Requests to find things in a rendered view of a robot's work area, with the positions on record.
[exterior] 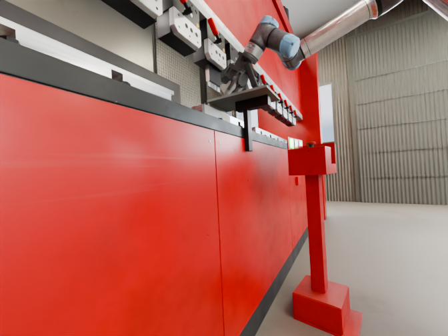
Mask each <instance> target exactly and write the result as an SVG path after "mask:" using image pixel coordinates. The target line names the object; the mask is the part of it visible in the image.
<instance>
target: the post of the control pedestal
mask: <svg viewBox="0 0 448 336"><path fill-rule="evenodd" d="M305 185H306V198H307V221H308V234H309V256H310V269H311V289H312V290H314V291H318V292H321V293H326V291H327V289H328V279H327V256H326V244H325V222H324V209H323V187H322V175H306V176H305Z"/></svg>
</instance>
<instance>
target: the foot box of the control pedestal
mask: <svg viewBox="0 0 448 336"><path fill-rule="evenodd" d="M293 315H294V316H293V318H294V319H296V320H298V321H301V322H303V323H306V324H308V325H310V326H312V327H315V328H318V329H320V330H322V331H325V332H327V333H330V334H332V335H334V336H359V334H360V330H361V324H362V319H363V313H361V312H358V311H355V310H352V309H350V298H349V287H348V286H346V285H342V284H339V283H335V282H332V281H328V289H327V291H326V293H321V292H318V291H314V290H312V289H311V276H309V275H306V276H305V277H304V278H303V280H302V281H301V282H300V284H299V285H298V286H297V288H296V289H295V290H294V292H293Z"/></svg>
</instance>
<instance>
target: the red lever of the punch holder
mask: <svg viewBox="0 0 448 336"><path fill-rule="evenodd" d="M207 21H208V23H209V26H210V28H211V30H212V33H213V35H214V36H216V40H215V41H214V42H213V43H214V44H219V43H222V42H223V38H222V37H221V38H220V37H219V32H218V29H217V26H216V24H215V22H214V20H213V18H212V17H211V18H209V19H208V20H207Z"/></svg>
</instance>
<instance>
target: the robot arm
mask: <svg viewBox="0 0 448 336"><path fill-rule="evenodd" d="M402 1H403V0H360V1H359V2H358V3H356V4H354V5H353V6H352V7H350V8H348V9H347V10H346V11H344V12H342V13H341V14H340V15H338V16H336V17H335V18H334V19H332V20H330V21H329V22H328V23H326V24H324V25H323V26H322V27H320V28H318V29H317V30H316V31H314V32H312V33H311V34H310V35H308V36H306V37H305V38H304V39H302V40H300V39H299V38H298V37H296V36H294V34H292V33H288V32H286V31H283V30H281V29H278V27H279V24H278V22H277V21H276V20H275V19H274V18H272V17H271V16H269V15H265V16H264V17H263V18H262V20H261V21H260V23H259V24H258V25H257V28H256V30H255V31H254V33H253V35H252V36H251V38H250V40H249V42H248V44H247V46H246V47H245V49H244V52H243V53H242V52H238V55H239V58H238V59H237V61H236V63H230V64H229V66H228V67H227V69H226V71H225V72H224V74H225V76H227V77H228V78H230V80H231V81H229V82H228V84H222V85H221V86H220V89H221V90H222V92H223V93H224V95H229V94H232V93H236V92H240V91H244V89H245V86H246V84H247V82H248V79H249V81H250V83H251V86H252V88H255V87H259V86H260V84H259V80H258V78H257V75H256V73H255V70H254V67H253V66H252V64H254V65H255V64H256V63H257V62H258V60H259V59H260V57H261V56H262V54H263V52H264V50H265V49H266V48H268V49H270V50H272V51H274V52H276V54H277V55H278V56H279V58H280V60H281V61H282V63H283V65H284V66H285V67H286V69H288V70H291V71H292V70H295V69H297V68H298V67H299V66H300V64H301V62H302V61H303V60H304V59H306V58H308V57H309V56H311V55H312V54H314V53H316V52H318V51H319V50H320V49H322V48H324V47H326V46H327V45H328V44H330V43H332V42H334V41H335V40H337V39H338V38H340V37H342V36H344V35H345V34H347V33H348V32H350V31H352V30H353V29H355V28H356V27H358V26H360V25H361V24H363V23H364V22H366V21H368V20H370V19H376V18H378V17H380V16H382V15H383V14H384V13H386V12H388V11H389V10H391V9H392V8H394V7H395V6H396V5H398V4H399V3H400V2H402ZM423 1H424V2H425V3H426V4H428V5H429V6H430V7H431V8H432V9H434V10H435V11H436V12H438V14H440V15H441V16H442V17H443V18H445V19H446V20H447V21H448V0H423ZM224 95H223V96H224Z"/></svg>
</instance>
